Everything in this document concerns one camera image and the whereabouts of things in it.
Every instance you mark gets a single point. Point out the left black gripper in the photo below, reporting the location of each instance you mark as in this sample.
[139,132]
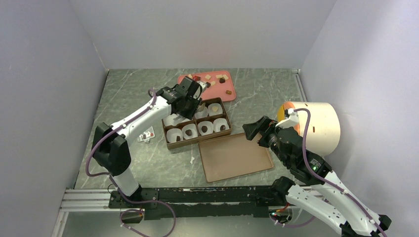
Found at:
[189,114]

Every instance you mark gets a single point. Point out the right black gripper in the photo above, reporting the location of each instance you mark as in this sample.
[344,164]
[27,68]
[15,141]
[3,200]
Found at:
[263,124]

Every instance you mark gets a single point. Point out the dark heart chocolate piece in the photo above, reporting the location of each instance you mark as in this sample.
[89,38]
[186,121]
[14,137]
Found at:
[204,129]

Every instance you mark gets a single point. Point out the gold box lid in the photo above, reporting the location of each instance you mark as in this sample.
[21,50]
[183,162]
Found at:
[232,156]

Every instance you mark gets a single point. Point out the rose gold tongs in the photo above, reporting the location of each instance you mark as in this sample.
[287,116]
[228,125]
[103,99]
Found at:
[202,107]

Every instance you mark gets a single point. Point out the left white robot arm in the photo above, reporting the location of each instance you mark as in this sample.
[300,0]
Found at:
[110,147]

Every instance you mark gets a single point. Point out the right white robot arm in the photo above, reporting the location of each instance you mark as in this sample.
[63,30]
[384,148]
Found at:
[340,209]

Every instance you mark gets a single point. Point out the brown chocolate box tray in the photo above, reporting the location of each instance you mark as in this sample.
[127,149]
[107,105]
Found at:
[196,121]

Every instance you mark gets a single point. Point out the white paper cup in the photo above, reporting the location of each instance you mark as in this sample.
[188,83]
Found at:
[201,114]
[211,112]
[184,120]
[193,127]
[208,124]
[218,123]
[172,134]
[171,120]

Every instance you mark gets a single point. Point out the pink plastic tray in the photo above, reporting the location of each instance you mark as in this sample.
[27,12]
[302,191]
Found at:
[216,89]

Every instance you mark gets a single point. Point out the white paper leaflet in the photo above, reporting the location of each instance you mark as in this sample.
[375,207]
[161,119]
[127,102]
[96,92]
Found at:
[147,135]

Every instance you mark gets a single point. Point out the cream orange cylinder container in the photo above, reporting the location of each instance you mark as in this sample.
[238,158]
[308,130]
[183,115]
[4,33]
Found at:
[324,129]

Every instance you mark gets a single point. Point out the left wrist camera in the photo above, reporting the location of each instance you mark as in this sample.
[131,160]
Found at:
[203,85]

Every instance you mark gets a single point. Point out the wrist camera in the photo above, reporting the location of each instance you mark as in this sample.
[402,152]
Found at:
[289,118]
[203,85]

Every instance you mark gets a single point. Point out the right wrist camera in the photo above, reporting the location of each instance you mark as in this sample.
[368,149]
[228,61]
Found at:
[289,118]

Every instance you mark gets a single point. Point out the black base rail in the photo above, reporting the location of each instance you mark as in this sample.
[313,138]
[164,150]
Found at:
[158,203]

